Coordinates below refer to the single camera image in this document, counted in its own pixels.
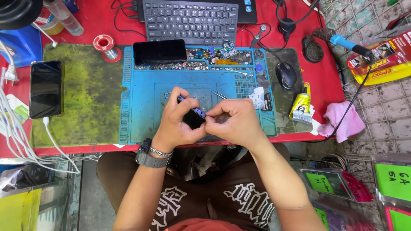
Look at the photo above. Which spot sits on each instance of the person's right hand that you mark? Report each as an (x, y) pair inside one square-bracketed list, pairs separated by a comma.
[(240, 125)]

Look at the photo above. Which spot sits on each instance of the person's left hand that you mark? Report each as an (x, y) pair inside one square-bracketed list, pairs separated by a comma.
[(170, 125)]

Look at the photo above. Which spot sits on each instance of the purple-edged black smartphone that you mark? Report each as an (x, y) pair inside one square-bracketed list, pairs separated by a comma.
[(193, 119)]

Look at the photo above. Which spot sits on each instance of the small metal card tray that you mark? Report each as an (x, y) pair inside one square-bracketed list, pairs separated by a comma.
[(168, 94)]

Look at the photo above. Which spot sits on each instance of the blue silicone repair mat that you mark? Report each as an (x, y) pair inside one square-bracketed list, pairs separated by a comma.
[(141, 109)]

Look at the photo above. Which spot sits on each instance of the crumpled clear tape piece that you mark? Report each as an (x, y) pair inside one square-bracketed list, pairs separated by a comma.
[(257, 96)]

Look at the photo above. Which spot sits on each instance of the black sticker label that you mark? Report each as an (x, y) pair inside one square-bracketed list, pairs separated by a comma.
[(267, 102)]

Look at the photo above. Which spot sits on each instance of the metal tweezers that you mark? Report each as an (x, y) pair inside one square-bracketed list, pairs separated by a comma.
[(221, 95)]

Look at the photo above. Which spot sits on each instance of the grey wristwatch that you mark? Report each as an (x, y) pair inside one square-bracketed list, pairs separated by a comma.
[(151, 158)]

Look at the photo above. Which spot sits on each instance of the grey mouse mat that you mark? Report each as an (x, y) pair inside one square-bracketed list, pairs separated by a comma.
[(282, 106)]

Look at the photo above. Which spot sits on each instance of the black stool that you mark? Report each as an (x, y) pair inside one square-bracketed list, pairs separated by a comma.
[(208, 163)]

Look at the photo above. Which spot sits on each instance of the white cotton swab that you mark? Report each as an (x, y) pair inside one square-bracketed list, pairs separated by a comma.
[(236, 72)]

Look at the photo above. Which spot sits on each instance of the small blue cap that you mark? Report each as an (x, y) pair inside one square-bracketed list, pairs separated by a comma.
[(258, 67)]

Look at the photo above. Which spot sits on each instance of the yellow glue tube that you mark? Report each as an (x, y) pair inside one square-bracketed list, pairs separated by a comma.
[(301, 106)]

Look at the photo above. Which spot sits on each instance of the black computer mouse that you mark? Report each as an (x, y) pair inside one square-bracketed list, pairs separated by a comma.
[(285, 75)]

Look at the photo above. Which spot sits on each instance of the heap of small electronic parts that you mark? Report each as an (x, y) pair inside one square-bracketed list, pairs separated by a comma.
[(221, 56)]

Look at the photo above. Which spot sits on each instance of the brown shorts with white print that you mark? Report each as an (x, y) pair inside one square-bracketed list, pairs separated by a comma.
[(192, 202)]

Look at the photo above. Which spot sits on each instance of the worn green work mat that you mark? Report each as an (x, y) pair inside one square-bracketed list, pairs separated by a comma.
[(86, 102)]

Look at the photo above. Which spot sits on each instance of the grey pen-shaped tool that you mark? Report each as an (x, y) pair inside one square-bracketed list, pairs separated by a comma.
[(258, 35)]

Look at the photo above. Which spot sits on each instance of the pink cloth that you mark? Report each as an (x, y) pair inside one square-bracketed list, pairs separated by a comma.
[(342, 122)]

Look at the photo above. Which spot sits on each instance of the clear packet with green label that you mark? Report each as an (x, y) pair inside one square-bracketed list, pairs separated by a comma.
[(393, 178), (324, 183)]

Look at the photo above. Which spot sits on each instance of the spiral soldering iron stand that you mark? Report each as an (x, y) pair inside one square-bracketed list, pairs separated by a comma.
[(313, 49)]

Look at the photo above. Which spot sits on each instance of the black keyboard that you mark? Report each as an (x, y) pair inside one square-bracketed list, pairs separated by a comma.
[(191, 22)]

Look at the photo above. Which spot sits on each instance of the red shirt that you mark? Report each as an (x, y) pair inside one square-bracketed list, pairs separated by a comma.
[(202, 225)]

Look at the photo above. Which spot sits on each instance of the black laptop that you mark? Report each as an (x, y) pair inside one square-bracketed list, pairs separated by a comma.
[(247, 12)]

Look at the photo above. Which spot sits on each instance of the purple packet with green label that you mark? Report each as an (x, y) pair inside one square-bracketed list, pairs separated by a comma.
[(327, 218)]

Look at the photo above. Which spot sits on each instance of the dark pink packet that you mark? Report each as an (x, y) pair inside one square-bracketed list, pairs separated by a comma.
[(356, 187)]

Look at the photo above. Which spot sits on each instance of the glass display case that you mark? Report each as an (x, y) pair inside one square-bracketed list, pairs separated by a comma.
[(54, 199)]

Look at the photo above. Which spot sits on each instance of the clear plastic bottle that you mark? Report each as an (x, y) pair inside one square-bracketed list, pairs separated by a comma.
[(65, 17)]

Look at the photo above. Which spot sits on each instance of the white and green card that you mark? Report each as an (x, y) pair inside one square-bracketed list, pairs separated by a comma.
[(17, 110)]

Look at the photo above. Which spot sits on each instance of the white plastic stick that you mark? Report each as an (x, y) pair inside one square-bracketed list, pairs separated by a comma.
[(45, 34)]

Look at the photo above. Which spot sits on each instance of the red and yellow glue package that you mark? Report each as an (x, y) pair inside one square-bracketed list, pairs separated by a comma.
[(382, 61)]

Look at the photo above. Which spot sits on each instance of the yellow jar with red label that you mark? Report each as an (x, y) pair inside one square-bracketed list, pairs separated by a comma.
[(49, 22)]

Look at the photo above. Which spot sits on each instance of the blue plastic container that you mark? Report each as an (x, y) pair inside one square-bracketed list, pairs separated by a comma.
[(19, 45)]

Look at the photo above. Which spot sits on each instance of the yellow paper sheet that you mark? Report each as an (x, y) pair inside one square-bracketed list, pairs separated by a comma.
[(16, 211)]

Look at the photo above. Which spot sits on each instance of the red and black probe tools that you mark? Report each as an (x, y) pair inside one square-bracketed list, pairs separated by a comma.
[(393, 22)]

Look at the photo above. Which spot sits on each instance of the pink-edged packet with green label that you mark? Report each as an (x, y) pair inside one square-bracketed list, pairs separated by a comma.
[(399, 219)]

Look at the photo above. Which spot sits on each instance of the black round lamp head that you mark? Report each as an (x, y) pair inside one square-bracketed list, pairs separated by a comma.
[(19, 12)]

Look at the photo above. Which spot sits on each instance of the black smartphone with dark frame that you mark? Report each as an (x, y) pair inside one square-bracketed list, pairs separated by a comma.
[(159, 52)]

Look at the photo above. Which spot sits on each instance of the black smartphone with silver frame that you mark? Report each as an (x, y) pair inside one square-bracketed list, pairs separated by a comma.
[(45, 89)]

